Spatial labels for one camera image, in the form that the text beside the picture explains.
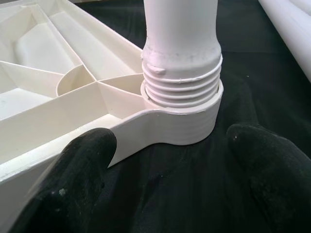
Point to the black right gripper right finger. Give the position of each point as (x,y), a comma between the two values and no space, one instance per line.
(272,182)

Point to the white plastic table leg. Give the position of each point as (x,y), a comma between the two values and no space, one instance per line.
(291,31)
(179,43)

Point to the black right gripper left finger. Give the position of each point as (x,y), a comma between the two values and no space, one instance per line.
(60,194)

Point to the black table cloth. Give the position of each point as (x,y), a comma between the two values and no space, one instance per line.
(243,97)

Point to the white plastic table top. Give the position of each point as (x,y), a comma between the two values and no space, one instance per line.
(73,109)

